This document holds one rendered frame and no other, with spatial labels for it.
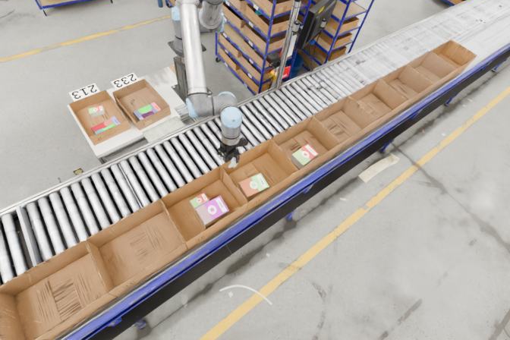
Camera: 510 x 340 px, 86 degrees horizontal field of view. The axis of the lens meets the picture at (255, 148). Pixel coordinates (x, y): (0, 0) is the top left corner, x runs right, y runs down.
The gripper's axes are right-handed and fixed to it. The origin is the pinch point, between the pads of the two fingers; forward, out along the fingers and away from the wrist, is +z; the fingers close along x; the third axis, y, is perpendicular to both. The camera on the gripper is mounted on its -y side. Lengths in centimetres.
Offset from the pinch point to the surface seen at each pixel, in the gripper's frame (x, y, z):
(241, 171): -6.5, -16.9, 30.6
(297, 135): -1, -70, 27
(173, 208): -14.9, 31.3, 34.2
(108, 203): -51, 57, 47
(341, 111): 7, -117, 24
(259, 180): 8.5, -17.6, 25.2
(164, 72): -133, -40, 33
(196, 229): 4.6, 28.9, 35.5
